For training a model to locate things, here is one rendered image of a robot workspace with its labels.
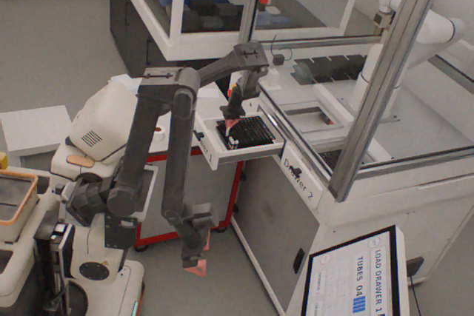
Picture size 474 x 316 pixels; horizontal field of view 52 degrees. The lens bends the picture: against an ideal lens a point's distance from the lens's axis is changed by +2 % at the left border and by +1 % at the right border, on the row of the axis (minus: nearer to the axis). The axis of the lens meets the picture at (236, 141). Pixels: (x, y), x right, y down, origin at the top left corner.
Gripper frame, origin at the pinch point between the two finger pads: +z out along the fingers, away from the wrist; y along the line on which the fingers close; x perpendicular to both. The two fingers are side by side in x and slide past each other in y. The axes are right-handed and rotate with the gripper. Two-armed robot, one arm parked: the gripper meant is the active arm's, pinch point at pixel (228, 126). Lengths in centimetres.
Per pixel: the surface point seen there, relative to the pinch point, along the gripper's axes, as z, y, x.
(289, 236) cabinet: 40, -28, 35
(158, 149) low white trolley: 21.1, 25.8, -10.4
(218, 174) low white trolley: 43.0, -9.2, -11.4
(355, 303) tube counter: -21, 4, 98
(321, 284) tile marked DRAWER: -11, 4, 86
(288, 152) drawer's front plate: 1.8, -22.5, 17.7
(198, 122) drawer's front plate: 4.4, 10.5, -8.7
